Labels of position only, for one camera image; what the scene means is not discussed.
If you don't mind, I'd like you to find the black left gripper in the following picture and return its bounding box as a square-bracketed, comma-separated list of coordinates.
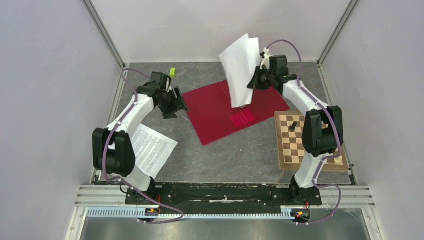
[157, 87, 189, 120]

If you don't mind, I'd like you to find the white paper stack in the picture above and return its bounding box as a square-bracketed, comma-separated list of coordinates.
[219, 34, 260, 108]

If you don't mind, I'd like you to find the red clip file folder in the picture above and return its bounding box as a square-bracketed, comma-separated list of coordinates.
[183, 80, 290, 146]

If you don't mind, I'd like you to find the printed text paper sheet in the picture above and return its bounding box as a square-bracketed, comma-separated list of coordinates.
[131, 124, 178, 179]

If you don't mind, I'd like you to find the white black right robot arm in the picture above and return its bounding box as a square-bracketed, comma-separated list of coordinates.
[247, 52, 343, 204]

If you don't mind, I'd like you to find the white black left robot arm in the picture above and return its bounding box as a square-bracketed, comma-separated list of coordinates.
[92, 71, 188, 204]

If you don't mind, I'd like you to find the light green block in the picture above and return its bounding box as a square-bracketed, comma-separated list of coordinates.
[169, 67, 177, 78]

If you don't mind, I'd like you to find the black chess piece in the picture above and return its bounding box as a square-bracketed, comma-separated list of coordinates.
[288, 121, 298, 132]

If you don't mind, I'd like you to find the wooden chessboard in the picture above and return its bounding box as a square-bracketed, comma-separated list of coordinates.
[273, 111, 350, 172]

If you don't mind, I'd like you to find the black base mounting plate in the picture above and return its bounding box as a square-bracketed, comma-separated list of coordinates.
[144, 182, 322, 208]

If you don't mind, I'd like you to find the cream chess pawn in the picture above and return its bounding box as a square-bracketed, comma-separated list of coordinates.
[333, 156, 343, 164]

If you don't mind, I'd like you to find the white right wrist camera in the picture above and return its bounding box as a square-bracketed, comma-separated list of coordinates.
[259, 47, 273, 70]

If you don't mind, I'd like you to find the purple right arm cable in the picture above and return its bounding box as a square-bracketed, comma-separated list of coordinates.
[265, 39, 343, 226]

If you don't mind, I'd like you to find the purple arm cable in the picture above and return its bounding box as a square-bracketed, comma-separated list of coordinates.
[265, 39, 343, 226]
[101, 68, 185, 225]

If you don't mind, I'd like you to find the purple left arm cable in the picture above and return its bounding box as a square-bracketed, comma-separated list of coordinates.
[101, 68, 185, 225]

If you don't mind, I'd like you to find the aluminium frame rail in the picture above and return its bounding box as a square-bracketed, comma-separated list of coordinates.
[75, 185, 375, 221]

